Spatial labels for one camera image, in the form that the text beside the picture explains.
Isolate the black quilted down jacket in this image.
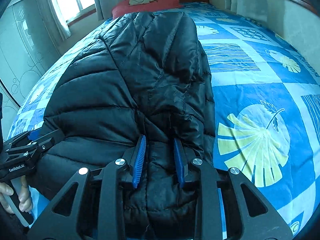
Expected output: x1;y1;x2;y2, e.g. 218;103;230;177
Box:
27;12;215;239

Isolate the person's left hand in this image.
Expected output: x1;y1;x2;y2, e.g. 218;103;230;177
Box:
0;175;33;214

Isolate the blue patterned bed sheet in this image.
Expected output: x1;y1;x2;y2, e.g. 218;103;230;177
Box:
8;3;319;239

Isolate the white glass sliding wardrobe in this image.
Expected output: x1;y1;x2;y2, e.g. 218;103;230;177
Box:
1;0;60;137

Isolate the white left curtain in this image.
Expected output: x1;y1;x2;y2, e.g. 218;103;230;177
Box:
46;0;71;41

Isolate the red pillow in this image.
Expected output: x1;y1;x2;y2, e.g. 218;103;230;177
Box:
112;0;182;19

